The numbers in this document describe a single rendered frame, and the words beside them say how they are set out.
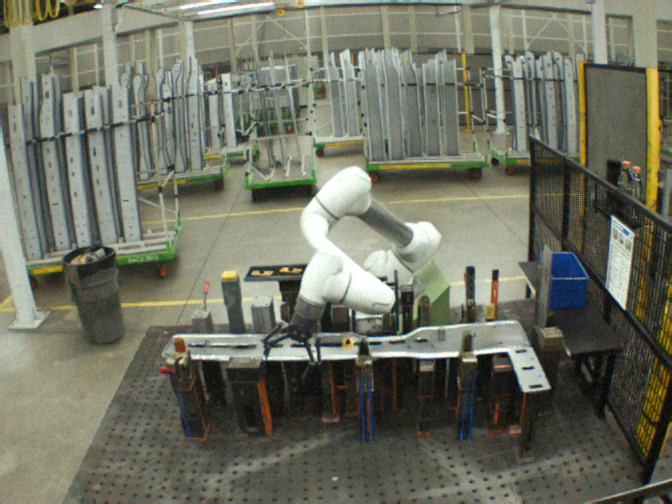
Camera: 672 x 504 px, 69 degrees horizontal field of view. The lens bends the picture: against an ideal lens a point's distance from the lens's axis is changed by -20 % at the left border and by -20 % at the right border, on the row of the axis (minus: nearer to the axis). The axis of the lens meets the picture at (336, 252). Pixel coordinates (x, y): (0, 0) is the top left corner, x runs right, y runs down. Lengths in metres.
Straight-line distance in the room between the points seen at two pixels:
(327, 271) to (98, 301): 3.06
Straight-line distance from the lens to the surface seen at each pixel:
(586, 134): 4.91
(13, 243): 5.32
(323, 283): 1.78
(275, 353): 2.13
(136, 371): 2.78
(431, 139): 9.26
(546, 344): 2.07
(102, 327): 4.70
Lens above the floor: 2.02
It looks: 19 degrees down
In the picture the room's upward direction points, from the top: 4 degrees counter-clockwise
